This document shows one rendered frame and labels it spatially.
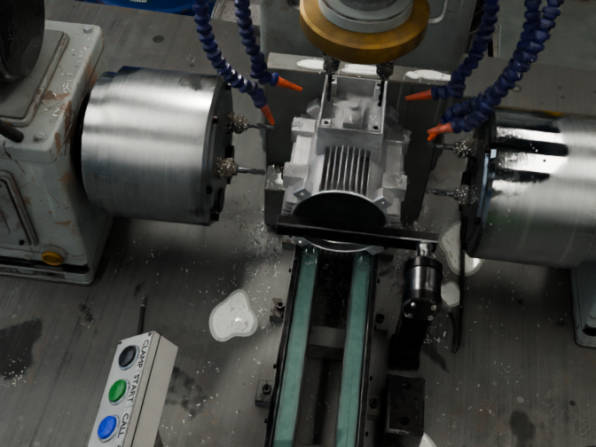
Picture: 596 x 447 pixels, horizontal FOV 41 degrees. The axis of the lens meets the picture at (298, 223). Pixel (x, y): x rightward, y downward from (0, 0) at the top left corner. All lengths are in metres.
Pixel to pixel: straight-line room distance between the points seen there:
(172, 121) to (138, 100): 0.06
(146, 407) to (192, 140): 0.41
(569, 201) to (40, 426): 0.89
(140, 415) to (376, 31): 0.58
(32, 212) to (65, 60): 0.25
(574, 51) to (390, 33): 2.27
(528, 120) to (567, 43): 2.10
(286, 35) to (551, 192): 0.53
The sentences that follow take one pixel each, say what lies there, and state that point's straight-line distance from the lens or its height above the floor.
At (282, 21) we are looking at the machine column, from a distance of 1.41.
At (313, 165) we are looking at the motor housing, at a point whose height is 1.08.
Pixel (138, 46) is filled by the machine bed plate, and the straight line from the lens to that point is 1.92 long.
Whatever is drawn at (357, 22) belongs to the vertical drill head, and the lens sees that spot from 1.09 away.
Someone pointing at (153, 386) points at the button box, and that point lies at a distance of 1.07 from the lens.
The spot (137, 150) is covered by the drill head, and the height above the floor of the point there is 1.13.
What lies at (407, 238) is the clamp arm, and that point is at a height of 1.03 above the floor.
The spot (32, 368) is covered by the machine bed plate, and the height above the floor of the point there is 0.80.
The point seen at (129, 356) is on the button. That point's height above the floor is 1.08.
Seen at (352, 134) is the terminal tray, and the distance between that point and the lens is 1.23.
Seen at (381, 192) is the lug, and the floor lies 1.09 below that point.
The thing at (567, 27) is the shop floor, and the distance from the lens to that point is 3.44.
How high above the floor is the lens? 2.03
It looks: 53 degrees down
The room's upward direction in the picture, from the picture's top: 2 degrees clockwise
